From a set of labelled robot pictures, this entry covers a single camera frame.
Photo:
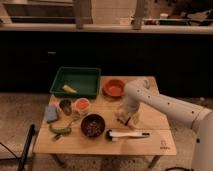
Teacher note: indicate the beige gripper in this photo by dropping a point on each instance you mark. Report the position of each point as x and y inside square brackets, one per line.
[134, 118]

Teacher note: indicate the wooden board eraser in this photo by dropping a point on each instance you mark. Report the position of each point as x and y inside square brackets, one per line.
[123, 118]

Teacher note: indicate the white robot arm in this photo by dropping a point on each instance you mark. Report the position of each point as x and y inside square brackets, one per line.
[195, 117]

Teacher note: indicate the red bowl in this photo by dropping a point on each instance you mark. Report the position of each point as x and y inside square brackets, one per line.
[114, 88]

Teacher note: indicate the dark bowl with nuts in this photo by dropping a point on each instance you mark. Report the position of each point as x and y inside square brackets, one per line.
[93, 125]

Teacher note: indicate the clear cup orange contents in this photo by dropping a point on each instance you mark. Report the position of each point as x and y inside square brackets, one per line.
[81, 106]

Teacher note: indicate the wooden table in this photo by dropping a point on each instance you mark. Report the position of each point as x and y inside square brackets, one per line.
[159, 143]

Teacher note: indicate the green toy pepper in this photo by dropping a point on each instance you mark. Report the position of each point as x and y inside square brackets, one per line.
[59, 132]

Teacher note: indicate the dark metal cup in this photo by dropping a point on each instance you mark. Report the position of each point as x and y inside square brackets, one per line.
[65, 106]

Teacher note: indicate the green plastic tray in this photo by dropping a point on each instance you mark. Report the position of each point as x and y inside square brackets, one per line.
[86, 81]

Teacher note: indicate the pale yellow corn piece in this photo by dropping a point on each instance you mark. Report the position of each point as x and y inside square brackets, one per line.
[69, 89]

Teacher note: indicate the black pole stand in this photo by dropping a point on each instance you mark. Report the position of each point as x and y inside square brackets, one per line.
[24, 154]

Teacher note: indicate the white black handled brush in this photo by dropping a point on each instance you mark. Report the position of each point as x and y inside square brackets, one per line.
[116, 135]

